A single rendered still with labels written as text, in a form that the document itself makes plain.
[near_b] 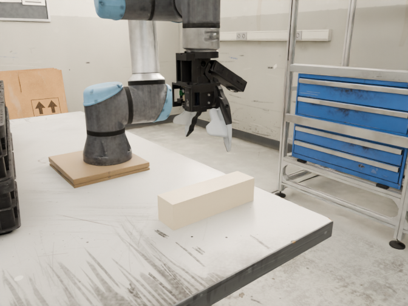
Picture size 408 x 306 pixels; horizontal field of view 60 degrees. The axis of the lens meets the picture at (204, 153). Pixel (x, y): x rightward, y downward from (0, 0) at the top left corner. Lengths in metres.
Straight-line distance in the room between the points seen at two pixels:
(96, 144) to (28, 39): 3.10
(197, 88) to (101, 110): 0.43
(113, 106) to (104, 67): 3.31
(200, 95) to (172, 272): 0.34
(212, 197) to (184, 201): 0.08
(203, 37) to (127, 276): 0.45
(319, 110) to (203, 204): 1.61
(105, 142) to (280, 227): 0.57
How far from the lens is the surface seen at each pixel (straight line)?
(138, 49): 1.11
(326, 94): 2.26
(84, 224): 0.82
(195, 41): 0.70
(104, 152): 1.08
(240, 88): 0.79
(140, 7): 0.77
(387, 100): 2.09
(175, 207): 0.74
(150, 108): 1.09
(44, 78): 4.00
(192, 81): 0.71
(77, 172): 1.05
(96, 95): 1.05
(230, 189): 0.83
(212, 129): 0.70
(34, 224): 0.86
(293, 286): 1.78
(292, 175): 2.65
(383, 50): 3.04
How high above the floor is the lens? 1.08
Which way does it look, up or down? 18 degrees down
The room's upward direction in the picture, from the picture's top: straight up
